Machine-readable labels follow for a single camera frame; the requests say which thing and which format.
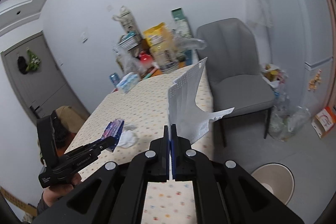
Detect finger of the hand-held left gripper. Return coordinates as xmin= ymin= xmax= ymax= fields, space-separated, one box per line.
xmin=62 ymin=136 xmax=116 ymax=161

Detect red round vase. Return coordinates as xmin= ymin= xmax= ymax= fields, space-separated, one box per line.
xmin=138 ymin=50 xmax=154 ymax=68

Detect person's left forearm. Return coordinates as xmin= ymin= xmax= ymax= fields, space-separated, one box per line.
xmin=37 ymin=191 xmax=54 ymax=216

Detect grey upholstered chair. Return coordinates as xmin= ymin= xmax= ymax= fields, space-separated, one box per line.
xmin=196 ymin=18 xmax=275 ymax=147

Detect orange white cardboard box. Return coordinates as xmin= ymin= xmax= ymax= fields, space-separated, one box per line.
xmin=311 ymin=106 xmax=336 ymax=139

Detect grey door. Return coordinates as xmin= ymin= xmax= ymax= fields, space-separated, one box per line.
xmin=1 ymin=31 xmax=91 ymax=120

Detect white round trash bin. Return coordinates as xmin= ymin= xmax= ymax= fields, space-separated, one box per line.
xmin=250 ymin=163 xmax=295 ymax=205

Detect black wire basket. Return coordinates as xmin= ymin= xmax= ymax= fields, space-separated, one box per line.
xmin=118 ymin=32 xmax=140 ymax=52

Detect green box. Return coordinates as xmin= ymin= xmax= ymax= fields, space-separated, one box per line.
xmin=171 ymin=7 xmax=193 ymax=39

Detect black hanging hat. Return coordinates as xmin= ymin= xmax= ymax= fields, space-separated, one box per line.
xmin=17 ymin=56 xmax=30 ymax=75

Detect flat white tissue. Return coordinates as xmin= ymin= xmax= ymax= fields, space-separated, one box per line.
xmin=116 ymin=130 xmax=139 ymax=149

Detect printed plastic wrapper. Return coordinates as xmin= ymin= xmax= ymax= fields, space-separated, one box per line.
xmin=103 ymin=119 xmax=125 ymax=153

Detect person's left hand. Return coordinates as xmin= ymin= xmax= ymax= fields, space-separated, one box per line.
xmin=42 ymin=173 xmax=82 ymax=207

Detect large clear water bottle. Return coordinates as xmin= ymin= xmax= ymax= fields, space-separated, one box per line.
xmin=151 ymin=42 xmax=178 ymax=74

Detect blue table mat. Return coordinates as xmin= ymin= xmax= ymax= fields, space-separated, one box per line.
xmin=178 ymin=51 xmax=199 ymax=67

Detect white fridge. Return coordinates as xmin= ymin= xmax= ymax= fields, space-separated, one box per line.
xmin=238 ymin=0 xmax=335 ymax=122

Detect white bag of rubbish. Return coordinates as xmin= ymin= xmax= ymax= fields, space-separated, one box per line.
xmin=260 ymin=63 xmax=288 ymax=88

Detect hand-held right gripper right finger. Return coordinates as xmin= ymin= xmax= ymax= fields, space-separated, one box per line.
xmin=171 ymin=124 xmax=306 ymax=224

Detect blue white tissue box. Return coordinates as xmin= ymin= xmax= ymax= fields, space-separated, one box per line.
xmin=116 ymin=72 xmax=141 ymax=94

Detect black bag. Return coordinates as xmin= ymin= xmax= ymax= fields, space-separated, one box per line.
xmin=52 ymin=118 xmax=79 ymax=154

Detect dotted cream tablecloth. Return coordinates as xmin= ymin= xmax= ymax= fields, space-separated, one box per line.
xmin=64 ymin=63 xmax=214 ymax=224

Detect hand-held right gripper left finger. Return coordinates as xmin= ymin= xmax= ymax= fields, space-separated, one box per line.
xmin=34 ymin=124 xmax=172 ymax=224

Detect green hanging cloth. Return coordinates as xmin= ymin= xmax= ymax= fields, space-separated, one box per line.
xmin=26 ymin=48 xmax=42 ymax=73

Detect plastic bag of bottles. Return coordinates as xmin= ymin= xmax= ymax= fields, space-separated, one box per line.
xmin=267 ymin=104 xmax=312 ymax=142

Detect yellow snack bag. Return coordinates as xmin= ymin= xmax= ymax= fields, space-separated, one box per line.
xmin=143 ymin=22 xmax=174 ymax=51

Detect white perforated plastic sheet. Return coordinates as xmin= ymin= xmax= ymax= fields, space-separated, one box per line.
xmin=167 ymin=57 xmax=235 ymax=145

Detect brown chair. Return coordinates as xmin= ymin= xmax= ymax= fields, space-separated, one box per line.
xmin=55 ymin=106 xmax=90 ymax=135

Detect blue drink can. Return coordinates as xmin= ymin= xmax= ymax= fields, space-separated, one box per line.
xmin=109 ymin=72 xmax=120 ymax=87

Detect pink curtain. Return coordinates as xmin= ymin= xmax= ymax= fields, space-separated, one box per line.
xmin=322 ymin=0 xmax=336 ymax=109

